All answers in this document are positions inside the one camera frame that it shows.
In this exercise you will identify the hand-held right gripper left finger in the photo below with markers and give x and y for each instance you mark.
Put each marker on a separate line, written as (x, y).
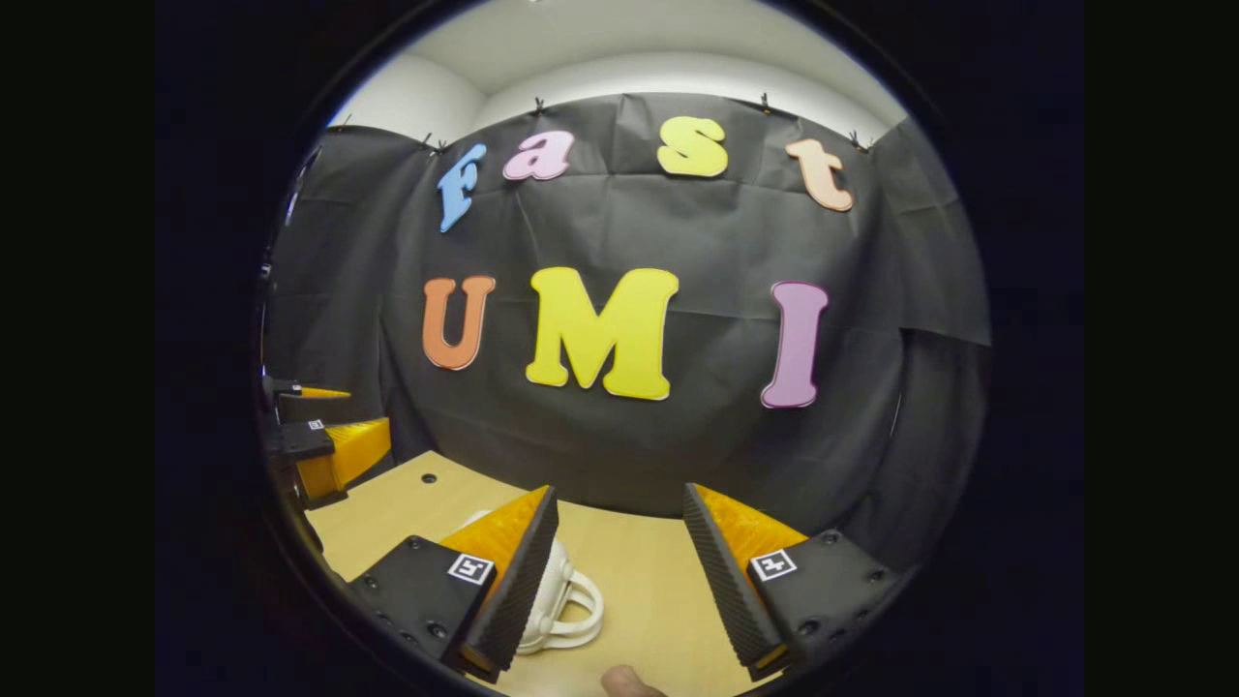
(518, 600)

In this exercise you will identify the black backdrop cloth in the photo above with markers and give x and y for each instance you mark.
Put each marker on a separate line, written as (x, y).
(629, 455)

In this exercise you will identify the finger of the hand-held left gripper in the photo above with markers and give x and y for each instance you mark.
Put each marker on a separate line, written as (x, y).
(348, 450)
(310, 391)

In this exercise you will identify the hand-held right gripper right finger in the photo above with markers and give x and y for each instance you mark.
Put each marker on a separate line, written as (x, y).
(731, 590)

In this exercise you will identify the small white suitcase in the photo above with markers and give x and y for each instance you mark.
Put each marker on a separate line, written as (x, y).
(554, 590)

